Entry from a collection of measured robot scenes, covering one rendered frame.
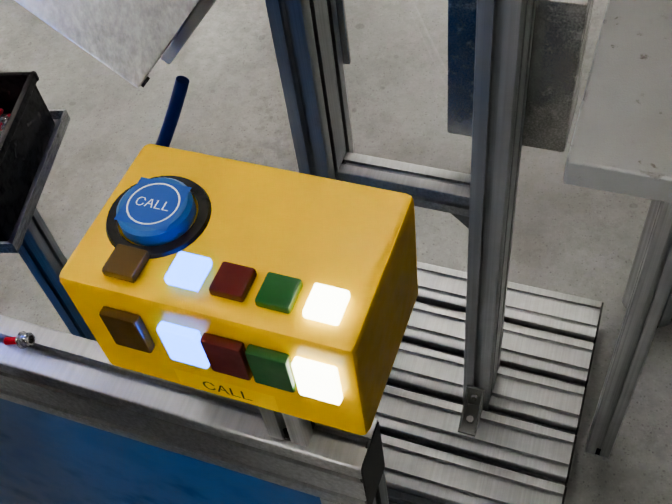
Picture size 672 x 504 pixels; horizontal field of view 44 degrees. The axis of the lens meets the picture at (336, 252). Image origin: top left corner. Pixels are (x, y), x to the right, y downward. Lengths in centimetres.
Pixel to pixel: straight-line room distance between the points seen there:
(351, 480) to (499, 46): 48
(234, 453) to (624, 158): 40
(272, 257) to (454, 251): 136
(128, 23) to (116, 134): 141
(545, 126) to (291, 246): 68
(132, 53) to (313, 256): 39
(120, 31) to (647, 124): 46
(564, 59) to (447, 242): 85
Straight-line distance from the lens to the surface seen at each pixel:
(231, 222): 43
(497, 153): 98
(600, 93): 81
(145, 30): 76
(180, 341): 42
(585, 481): 153
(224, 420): 61
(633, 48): 86
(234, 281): 40
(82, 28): 77
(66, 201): 205
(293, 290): 39
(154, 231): 43
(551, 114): 105
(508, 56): 88
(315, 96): 100
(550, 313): 159
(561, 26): 97
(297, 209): 43
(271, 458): 63
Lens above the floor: 139
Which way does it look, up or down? 52 degrees down
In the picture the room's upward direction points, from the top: 9 degrees counter-clockwise
